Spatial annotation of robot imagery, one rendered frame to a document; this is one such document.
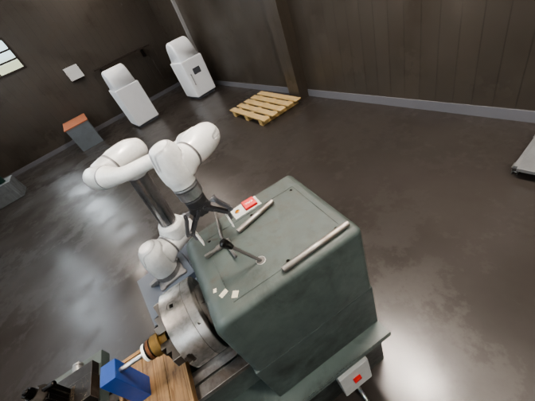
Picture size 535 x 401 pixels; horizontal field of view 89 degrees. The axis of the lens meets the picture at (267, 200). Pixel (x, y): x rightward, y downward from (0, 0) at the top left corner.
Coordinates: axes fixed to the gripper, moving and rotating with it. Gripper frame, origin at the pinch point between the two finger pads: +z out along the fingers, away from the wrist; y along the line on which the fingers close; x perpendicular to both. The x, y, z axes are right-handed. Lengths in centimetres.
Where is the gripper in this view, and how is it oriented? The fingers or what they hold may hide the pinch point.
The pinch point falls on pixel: (216, 232)
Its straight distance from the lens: 111.2
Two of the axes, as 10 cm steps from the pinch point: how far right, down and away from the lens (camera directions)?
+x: 4.4, 4.6, -7.7
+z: 3.2, 7.2, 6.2
